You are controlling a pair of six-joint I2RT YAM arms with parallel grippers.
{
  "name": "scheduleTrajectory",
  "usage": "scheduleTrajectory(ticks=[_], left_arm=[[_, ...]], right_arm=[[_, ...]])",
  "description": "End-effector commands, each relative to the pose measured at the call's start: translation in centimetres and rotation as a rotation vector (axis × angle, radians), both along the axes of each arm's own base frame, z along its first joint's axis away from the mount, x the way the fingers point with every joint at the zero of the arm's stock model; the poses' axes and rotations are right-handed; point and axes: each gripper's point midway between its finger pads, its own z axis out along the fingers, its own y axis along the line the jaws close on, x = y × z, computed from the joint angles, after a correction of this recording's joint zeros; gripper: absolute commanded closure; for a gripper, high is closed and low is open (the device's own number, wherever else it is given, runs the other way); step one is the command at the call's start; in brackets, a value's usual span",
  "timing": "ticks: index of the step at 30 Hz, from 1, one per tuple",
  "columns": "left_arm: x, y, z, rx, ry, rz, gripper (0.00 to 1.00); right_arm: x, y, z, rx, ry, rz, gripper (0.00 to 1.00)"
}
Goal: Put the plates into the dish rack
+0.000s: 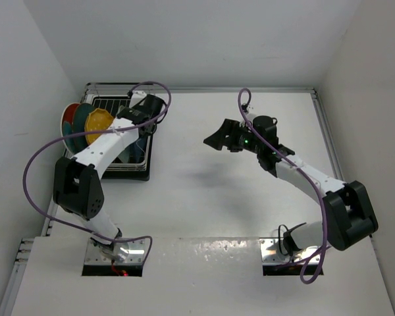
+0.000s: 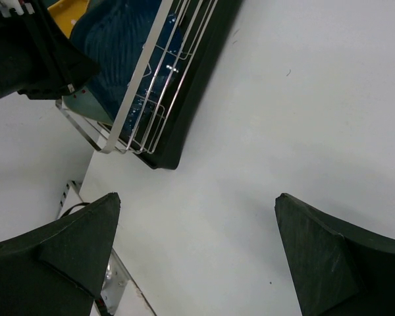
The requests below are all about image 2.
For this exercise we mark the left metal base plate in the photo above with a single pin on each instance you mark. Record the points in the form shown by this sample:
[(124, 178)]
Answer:
[(114, 284)]

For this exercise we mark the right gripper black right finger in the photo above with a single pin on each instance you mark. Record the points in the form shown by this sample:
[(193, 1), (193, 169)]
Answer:
[(337, 268)]

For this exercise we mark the dark blue leaf dish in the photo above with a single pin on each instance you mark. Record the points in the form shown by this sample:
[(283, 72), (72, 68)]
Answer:
[(113, 34)]

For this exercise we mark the light green divided tray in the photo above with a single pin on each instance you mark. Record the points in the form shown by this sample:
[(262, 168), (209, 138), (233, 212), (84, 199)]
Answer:
[(85, 104)]

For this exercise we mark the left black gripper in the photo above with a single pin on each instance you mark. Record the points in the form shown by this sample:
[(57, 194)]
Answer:
[(36, 58)]

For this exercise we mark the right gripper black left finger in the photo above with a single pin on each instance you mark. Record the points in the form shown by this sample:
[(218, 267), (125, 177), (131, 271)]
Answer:
[(59, 268)]

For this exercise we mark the wire dish rack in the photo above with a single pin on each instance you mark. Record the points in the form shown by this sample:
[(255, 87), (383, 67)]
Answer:
[(145, 50)]

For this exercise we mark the yellow dotted plate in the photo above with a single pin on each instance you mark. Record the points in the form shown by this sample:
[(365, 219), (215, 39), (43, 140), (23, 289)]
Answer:
[(66, 13)]

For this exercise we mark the black drip tray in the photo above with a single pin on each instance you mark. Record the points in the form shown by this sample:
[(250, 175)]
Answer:
[(191, 98)]

